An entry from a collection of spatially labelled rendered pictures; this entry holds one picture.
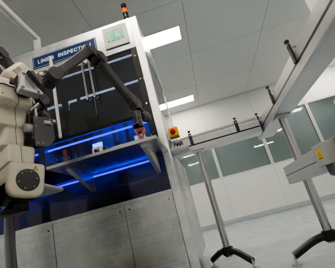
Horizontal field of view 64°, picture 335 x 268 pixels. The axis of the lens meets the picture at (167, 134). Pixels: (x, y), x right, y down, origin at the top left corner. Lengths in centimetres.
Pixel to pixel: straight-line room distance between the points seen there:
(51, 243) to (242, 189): 498
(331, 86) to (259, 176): 281
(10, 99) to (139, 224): 111
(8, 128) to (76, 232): 94
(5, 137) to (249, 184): 567
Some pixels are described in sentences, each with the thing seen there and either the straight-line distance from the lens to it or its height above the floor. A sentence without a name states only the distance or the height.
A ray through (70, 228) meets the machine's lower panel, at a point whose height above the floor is 51.
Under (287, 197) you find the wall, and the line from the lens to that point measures 665.
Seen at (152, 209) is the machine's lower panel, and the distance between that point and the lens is 191.
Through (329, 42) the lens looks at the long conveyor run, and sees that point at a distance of 115.
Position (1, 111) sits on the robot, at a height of 107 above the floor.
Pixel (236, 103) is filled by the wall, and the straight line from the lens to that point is 698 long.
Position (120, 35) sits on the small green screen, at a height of 194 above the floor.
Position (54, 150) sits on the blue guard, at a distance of 227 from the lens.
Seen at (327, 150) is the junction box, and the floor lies 50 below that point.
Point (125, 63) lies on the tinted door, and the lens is 230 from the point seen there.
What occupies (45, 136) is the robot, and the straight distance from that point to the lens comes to 147.
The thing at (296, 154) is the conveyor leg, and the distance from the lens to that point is 179.
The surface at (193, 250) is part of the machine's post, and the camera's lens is 189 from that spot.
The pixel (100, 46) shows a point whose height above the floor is 191.
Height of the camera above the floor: 40
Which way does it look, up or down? 18 degrees up
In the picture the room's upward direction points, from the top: 15 degrees counter-clockwise
